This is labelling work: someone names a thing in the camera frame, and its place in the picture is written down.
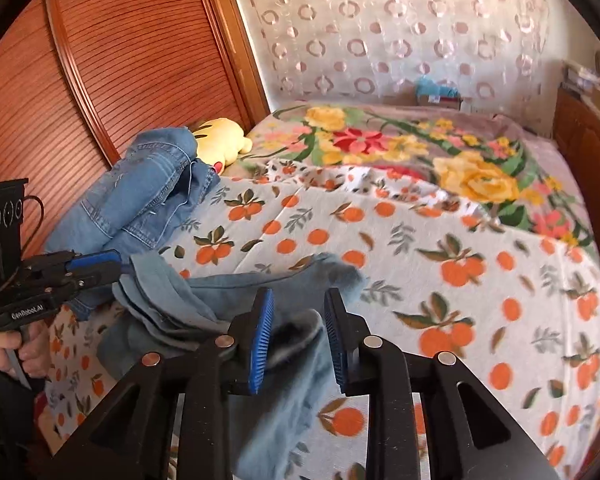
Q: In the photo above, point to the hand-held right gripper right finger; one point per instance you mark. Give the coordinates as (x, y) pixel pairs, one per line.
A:
(335, 345)

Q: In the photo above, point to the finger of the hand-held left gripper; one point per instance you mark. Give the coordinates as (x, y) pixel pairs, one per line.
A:
(102, 277)
(95, 260)

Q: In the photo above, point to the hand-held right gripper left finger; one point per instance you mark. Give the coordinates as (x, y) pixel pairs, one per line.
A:
(262, 340)

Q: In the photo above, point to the blue denim jeans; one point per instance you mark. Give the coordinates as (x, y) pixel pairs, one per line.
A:
(130, 200)

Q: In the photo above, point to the blue-grey pants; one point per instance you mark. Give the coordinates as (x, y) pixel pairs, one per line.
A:
(190, 300)

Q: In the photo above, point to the orange fruit print bed sheet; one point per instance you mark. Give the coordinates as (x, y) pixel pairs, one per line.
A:
(430, 270)

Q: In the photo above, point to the yellow plush toy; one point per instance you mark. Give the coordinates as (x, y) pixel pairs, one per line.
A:
(222, 140)

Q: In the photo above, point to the wooden slatted wardrobe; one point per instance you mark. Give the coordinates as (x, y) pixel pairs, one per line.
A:
(130, 60)

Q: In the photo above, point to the floral blanket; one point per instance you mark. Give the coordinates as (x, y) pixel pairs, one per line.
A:
(380, 135)

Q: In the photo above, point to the light blue plush item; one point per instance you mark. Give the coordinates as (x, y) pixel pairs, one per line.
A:
(432, 87)

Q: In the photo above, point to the white curtain with pink rings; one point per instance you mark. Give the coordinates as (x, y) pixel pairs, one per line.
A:
(380, 35)

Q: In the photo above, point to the wooden dresser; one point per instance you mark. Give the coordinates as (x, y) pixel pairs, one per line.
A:
(587, 135)

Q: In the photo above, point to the stack of papers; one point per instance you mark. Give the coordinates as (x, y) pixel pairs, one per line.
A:
(585, 77)

